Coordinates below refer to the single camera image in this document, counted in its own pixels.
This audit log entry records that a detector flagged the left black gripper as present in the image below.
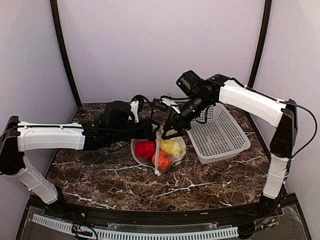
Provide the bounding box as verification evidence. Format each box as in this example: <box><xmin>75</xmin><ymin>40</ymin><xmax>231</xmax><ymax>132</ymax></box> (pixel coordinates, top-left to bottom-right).
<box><xmin>109</xmin><ymin>118</ymin><xmax>161</xmax><ymax>144</ymax></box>

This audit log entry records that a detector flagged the black frame post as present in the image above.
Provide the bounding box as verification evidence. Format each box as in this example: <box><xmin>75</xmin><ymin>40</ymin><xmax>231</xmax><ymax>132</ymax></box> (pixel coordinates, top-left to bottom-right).
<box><xmin>247</xmin><ymin>0</ymin><xmax>272</xmax><ymax>88</ymax></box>
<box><xmin>49</xmin><ymin>0</ymin><xmax>82</xmax><ymax>109</ymax></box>

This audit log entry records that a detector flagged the orange pumpkin toy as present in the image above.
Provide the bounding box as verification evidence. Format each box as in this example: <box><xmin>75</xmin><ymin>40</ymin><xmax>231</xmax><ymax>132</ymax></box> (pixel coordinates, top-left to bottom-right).
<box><xmin>158</xmin><ymin>150</ymin><xmax>172</xmax><ymax>170</ymax></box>

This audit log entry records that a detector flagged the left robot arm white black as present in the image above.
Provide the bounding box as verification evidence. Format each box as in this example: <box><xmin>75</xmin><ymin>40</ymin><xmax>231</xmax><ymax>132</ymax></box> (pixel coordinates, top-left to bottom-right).
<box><xmin>0</xmin><ymin>100</ymin><xmax>160</xmax><ymax>218</ymax></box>

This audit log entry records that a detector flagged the clear polka dot zip bag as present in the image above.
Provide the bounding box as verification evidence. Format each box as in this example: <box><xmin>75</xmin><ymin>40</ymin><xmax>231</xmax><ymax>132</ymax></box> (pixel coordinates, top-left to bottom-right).
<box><xmin>130</xmin><ymin>127</ymin><xmax>187</xmax><ymax>176</ymax></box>

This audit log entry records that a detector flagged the white plastic perforated basket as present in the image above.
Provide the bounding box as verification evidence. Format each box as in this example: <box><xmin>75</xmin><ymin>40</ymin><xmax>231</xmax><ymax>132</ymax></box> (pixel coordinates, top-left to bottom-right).
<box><xmin>187</xmin><ymin>103</ymin><xmax>251</xmax><ymax>165</ymax></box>

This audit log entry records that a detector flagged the small circuit board with wires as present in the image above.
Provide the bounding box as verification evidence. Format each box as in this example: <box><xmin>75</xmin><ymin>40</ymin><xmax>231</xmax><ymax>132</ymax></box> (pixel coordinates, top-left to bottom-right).
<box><xmin>71</xmin><ymin>224</ymin><xmax>98</xmax><ymax>240</ymax></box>

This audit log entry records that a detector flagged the white slotted cable duct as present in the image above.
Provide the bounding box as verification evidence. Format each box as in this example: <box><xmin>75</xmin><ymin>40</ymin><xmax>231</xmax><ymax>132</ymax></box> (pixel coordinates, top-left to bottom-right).
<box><xmin>31</xmin><ymin>214</ymin><xmax>239</xmax><ymax>240</ymax></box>

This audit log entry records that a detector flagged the black front rail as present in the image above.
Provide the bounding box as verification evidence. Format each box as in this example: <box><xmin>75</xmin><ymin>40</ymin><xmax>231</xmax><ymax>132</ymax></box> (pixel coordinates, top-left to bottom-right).
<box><xmin>27</xmin><ymin>194</ymin><xmax>298</xmax><ymax>227</ymax></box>

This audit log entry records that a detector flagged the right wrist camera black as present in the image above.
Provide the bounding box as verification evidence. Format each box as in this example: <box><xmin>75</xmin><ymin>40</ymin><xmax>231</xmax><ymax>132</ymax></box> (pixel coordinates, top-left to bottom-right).
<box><xmin>152</xmin><ymin>96</ymin><xmax>181</xmax><ymax>114</ymax></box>

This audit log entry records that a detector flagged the red bell pepper toy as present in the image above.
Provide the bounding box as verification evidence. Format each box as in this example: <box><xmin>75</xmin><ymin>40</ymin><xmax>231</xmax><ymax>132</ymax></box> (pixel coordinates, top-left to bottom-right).
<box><xmin>135</xmin><ymin>140</ymin><xmax>156</xmax><ymax>159</ymax></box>

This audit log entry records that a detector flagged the left black frame post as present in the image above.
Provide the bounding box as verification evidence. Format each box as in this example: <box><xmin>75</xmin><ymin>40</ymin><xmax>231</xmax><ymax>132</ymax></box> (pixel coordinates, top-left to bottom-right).
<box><xmin>49</xmin><ymin>0</ymin><xmax>82</xmax><ymax>109</ymax></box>

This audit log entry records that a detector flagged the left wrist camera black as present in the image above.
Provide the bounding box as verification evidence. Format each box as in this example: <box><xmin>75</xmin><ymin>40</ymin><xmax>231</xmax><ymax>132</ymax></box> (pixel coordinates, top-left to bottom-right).
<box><xmin>129</xmin><ymin>94</ymin><xmax>154</xmax><ymax>123</ymax></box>

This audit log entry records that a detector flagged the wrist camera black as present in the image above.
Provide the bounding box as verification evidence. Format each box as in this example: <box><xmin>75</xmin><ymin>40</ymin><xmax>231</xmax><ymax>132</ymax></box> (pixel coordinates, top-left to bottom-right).
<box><xmin>152</xmin><ymin>96</ymin><xmax>181</xmax><ymax>114</ymax></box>
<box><xmin>129</xmin><ymin>94</ymin><xmax>154</xmax><ymax>123</ymax></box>

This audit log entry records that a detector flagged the yellow corn toy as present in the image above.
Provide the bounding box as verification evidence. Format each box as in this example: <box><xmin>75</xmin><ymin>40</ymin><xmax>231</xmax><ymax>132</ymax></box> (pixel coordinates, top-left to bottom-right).
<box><xmin>160</xmin><ymin>139</ymin><xmax>183</xmax><ymax>155</ymax></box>

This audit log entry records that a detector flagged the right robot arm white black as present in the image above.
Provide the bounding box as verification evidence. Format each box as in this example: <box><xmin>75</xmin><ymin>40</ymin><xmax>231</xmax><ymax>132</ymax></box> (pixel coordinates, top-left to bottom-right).
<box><xmin>161</xmin><ymin>70</ymin><xmax>299</xmax><ymax>217</ymax></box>

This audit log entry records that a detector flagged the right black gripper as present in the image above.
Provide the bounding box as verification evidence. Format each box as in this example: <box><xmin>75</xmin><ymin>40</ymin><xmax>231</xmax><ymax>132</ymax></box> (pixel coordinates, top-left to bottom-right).
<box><xmin>161</xmin><ymin>93</ymin><xmax>213</xmax><ymax>139</ymax></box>

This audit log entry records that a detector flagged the right black frame post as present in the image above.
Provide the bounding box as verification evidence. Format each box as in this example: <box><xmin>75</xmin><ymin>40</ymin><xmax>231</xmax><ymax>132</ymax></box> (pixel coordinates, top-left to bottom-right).
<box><xmin>247</xmin><ymin>0</ymin><xmax>272</xmax><ymax>88</ymax></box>

